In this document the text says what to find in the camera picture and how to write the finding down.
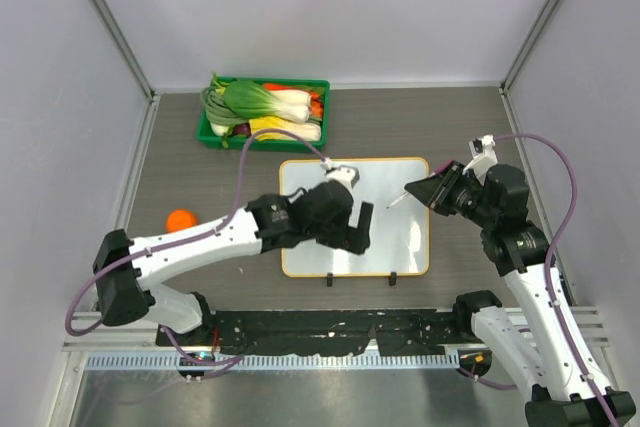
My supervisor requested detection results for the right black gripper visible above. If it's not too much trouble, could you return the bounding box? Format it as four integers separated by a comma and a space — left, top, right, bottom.
406, 160, 498, 228

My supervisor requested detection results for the pink whiteboard marker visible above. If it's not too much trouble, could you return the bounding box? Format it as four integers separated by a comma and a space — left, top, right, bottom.
386, 159, 453, 210

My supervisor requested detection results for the orange framed whiteboard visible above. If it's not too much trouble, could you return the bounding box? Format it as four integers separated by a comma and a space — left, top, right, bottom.
281, 157, 431, 278

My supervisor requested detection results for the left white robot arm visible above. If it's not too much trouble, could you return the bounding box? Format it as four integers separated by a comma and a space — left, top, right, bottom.
93, 180, 374, 346

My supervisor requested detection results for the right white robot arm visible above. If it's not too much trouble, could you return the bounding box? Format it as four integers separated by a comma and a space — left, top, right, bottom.
404, 162, 636, 426

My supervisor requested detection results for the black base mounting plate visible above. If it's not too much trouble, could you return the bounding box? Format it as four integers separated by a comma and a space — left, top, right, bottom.
175, 309, 482, 357

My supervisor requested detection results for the yellow cabbage toy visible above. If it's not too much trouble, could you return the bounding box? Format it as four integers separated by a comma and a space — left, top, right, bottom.
249, 116, 322, 142

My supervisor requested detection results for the purple eggplant toy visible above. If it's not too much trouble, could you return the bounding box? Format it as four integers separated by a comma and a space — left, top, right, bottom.
232, 123, 252, 138

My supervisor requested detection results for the green bok choy toy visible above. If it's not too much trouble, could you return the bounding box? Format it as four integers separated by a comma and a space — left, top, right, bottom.
222, 80, 312, 124

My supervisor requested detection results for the orange fruit toy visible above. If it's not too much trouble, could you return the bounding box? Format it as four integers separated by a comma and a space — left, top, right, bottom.
165, 209, 199, 233

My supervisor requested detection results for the green plastic tray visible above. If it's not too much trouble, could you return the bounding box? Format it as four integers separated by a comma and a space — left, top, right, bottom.
196, 77, 330, 153

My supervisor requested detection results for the green bean bundle toy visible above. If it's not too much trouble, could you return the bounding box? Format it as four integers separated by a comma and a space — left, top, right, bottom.
200, 73, 246, 137

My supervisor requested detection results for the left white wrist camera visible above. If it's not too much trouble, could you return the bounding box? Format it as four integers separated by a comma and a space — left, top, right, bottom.
320, 157, 360, 192

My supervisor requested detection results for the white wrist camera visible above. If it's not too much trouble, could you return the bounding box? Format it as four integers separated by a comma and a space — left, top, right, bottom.
320, 157, 360, 192
463, 135, 498, 177

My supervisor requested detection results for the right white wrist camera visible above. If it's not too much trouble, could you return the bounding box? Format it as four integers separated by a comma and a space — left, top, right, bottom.
463, 135, 498, 177

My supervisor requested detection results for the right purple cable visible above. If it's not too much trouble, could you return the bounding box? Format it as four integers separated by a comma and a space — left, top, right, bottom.
492, 132, 626, 427

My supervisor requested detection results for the purple cable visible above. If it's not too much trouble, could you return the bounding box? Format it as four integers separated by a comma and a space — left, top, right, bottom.
492, 132, 626, 427
64, 129, 331, 337

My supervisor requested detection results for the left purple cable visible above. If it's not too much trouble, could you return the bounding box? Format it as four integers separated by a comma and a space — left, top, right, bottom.
64, 129, 331, 337

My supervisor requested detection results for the aluminium rail with cable duct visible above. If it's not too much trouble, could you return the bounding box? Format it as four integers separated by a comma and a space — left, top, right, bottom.
62, 306, 601, 373

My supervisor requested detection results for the right aluminium frame post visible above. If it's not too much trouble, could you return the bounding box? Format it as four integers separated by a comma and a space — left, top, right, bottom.
500, 0, 564, 95

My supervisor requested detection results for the aluminium frame post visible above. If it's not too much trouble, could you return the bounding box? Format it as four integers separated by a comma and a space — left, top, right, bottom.
89, 0, 155, 101
500, 0, 564, 95

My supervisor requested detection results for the left aluminium frame post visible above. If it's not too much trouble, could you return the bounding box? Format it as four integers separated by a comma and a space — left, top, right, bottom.
89, 0, 155, 101

